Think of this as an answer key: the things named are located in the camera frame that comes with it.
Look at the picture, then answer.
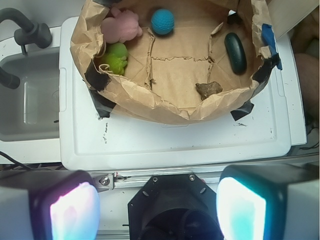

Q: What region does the blue tape strip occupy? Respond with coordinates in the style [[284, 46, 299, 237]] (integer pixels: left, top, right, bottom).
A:
[[261, 23, 283, 71]]

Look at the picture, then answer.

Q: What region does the aluminium rail with bracket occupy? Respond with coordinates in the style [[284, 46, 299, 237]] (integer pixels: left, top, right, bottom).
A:
[[89, 170, 222, 192]]

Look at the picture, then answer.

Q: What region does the black hose end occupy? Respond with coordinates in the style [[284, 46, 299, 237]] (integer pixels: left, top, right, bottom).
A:
[[0, 65, 21, 90]]

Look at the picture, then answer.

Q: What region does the black octagonal mount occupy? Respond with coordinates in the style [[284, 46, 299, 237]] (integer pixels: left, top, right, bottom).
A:
[[127, 173, 224, 240]]

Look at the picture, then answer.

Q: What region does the blue textured ball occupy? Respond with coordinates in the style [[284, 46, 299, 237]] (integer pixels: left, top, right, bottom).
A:
[[151, 8, 175, 35]]

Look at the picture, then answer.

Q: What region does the white plastic cooler lid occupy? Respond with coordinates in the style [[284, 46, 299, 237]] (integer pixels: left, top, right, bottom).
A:
[[59, 17, 307, 171]]

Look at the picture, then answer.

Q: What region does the pink plush toy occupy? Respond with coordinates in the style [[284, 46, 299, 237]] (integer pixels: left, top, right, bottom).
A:
[[100, 7, 143, 44]]

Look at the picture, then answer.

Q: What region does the brown rough rock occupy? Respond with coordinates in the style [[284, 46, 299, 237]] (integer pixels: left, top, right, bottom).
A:
[[195, 81, 223, 101]]

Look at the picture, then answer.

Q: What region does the green plush toy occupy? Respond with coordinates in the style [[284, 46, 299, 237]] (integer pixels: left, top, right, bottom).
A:
[[98, 42, 129, 75]]

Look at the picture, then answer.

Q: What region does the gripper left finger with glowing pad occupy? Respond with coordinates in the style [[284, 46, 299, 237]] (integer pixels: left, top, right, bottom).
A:
[[0, 170, 100, 240]]

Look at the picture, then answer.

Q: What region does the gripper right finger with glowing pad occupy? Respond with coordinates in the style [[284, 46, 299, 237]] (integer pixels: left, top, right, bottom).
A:
[[216, 164, 320, 240]]

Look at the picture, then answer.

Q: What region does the white sink basin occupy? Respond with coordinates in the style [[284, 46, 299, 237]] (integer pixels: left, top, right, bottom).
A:
[[0, 27, 61, 164]]

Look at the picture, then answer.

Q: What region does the black tape right front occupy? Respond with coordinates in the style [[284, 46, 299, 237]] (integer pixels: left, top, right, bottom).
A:
[[230, 100, 254, 122]]

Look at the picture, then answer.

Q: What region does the dark green oval stone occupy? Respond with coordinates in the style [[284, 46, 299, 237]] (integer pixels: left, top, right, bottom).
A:
[[224, 32, 247, 74]]

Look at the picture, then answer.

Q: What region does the crumpled brown paper bag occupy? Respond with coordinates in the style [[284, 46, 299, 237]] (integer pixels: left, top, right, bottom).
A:
[[70, 0, 272, 125]]

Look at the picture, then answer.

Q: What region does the black tape left front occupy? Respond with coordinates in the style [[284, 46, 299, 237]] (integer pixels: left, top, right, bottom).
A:
[[89, 90, 117, 118]]

